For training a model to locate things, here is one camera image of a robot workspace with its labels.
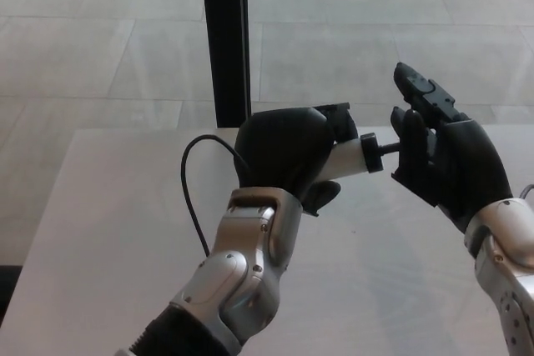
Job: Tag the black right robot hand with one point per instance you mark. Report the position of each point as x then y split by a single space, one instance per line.
463 168

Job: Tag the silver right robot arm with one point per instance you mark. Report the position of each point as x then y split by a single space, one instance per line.
509 272

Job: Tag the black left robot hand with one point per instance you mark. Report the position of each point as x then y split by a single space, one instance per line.
279 147

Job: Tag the black vertical frame post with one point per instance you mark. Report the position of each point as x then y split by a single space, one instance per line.
227 39

